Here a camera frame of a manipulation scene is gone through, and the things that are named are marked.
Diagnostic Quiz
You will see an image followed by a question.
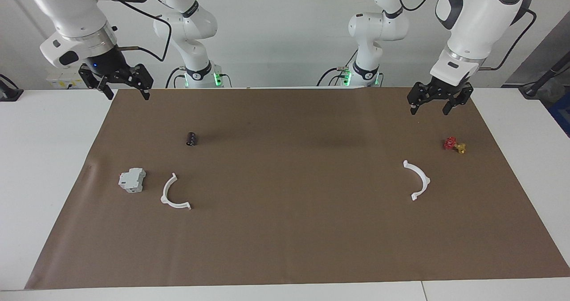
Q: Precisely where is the black stand pole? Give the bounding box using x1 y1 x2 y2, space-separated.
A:
519 52 570 99

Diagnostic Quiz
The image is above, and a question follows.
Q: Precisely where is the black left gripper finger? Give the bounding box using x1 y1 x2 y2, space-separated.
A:
443 84 473 115
407 83 430 115

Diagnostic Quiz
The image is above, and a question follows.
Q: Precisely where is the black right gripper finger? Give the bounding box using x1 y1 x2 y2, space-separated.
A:
79 65 114 100
132 64 154 100

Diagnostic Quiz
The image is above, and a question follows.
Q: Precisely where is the white circuit breaker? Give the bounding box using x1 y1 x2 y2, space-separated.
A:
118 167 147 194

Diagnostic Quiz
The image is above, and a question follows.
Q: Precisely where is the brown paper table mat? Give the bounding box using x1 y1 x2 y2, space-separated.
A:
24 86 570 290

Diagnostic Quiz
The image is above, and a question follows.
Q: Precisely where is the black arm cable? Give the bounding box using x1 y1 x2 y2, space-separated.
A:
96 0 173 62
394 0 537 71

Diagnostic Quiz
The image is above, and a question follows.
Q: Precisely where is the white power strip box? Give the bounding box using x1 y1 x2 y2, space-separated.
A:
47 67 86 89

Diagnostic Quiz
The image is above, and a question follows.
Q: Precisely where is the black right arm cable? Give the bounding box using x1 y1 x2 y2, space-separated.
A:
96 0 173 62

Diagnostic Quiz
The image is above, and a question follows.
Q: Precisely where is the black base power cable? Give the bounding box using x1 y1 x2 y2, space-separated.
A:
166 67 186 89
317 67 347 87

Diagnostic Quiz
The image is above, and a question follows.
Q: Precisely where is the red and yellow valve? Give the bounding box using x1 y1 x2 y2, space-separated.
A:
443 136 467 155

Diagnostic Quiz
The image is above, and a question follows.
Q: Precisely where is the black table clamp mount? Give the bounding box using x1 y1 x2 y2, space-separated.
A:
0 74 24 102

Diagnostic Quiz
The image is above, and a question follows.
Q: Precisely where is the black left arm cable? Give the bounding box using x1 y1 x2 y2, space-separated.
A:
394 0 537 71

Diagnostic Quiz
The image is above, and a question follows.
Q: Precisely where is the white half-ring pipe clamp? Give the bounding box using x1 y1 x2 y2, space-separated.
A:
403 160 431 202
160 173 192 211

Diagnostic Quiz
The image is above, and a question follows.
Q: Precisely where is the blue plastic crate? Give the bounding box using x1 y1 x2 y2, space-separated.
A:
549 92 570 138

